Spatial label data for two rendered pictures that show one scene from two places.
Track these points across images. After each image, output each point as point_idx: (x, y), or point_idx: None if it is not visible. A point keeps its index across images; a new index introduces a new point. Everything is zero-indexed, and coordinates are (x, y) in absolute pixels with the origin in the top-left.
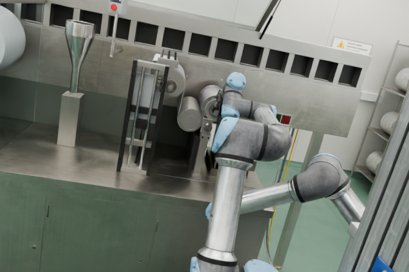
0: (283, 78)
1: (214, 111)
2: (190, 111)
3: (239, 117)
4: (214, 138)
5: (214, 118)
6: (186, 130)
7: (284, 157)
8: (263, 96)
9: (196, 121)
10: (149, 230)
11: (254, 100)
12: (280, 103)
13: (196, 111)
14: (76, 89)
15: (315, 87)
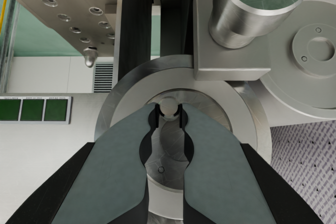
0: (3, 215)
1: (253, 180)
2: (331, 99)
3: (97, 94)
4: (148, 26)
5: (184, 85)
6: None
7: (8, 32)
8: (48, 157)
9: (277, 49)
10: None
11: (69, 144)
12: (4, 146)
13: (304, 106)
14: None
15: None
